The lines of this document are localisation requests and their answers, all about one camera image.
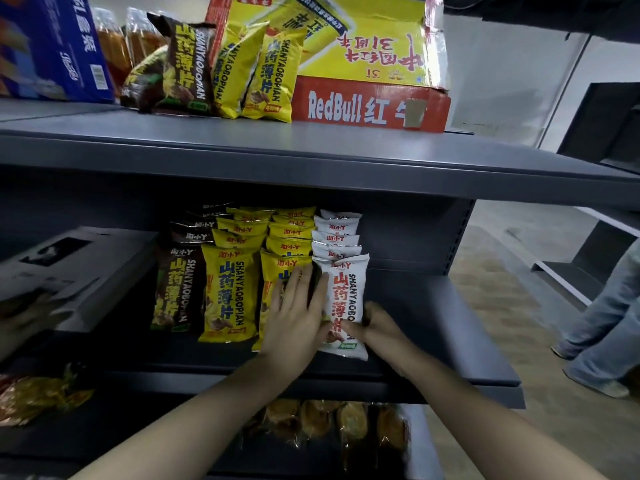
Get person's left hand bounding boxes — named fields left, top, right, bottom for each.
left=259, top=264, right=333, bottom=381

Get person's right hand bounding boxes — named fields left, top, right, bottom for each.
left=339, top=300, right=426, bottom=378

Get dark grey metal shelf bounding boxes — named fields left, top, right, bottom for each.
left=0, top=97, right=640, bottom=480

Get person's right forearm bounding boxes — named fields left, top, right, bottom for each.
left=395, top=352, right=609, bottom=480

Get person's left forearm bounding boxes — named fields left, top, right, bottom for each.
left=69, top=359, right=295, bottom=480

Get white printed flat box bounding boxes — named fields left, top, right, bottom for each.
left=0, top=226, right=161, bottom=333

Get orange wrapped snacks on shelf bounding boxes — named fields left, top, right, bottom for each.
left=9, top=364, right=97, bottom=421

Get pile of wrapped pastries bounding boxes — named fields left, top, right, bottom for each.
left=242, top=398, right=412, bottom=471

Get yellow printed carton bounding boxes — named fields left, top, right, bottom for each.
left=205, top=0, right=451, bottom=91

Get pack of orange drink bottles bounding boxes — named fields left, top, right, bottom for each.
left=92, top=7, right=169, bottom=99

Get blue drink carton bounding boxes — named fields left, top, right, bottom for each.
left=0, top=0, right=117, bottom=104

